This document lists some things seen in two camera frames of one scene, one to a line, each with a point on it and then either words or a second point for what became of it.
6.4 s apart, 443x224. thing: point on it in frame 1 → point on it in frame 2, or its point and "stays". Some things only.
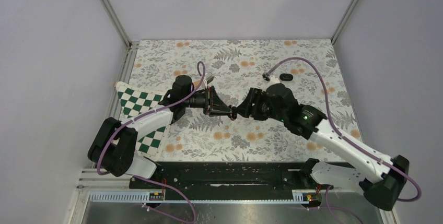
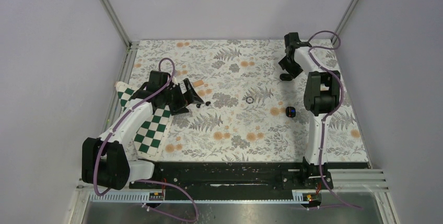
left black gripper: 218,105 → 180,107
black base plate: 221,175 stays
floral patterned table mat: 229,68 stays
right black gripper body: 275,114 → 292,67
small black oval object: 285,77 stays
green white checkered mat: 132,101 stays
